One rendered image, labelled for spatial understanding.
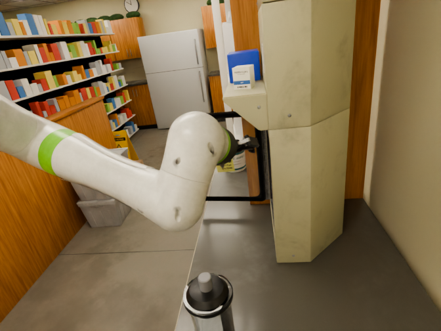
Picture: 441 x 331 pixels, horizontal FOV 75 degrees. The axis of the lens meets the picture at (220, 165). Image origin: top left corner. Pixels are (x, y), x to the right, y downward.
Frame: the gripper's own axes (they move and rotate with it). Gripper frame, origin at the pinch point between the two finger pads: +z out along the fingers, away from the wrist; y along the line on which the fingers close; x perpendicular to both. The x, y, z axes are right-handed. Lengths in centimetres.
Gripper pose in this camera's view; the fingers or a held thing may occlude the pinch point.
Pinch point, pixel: (238, 152)
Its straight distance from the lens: 88.8
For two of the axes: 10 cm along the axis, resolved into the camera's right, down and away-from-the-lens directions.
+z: 3.0, 0.2, 9.5
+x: 3.2, 9.4, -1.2
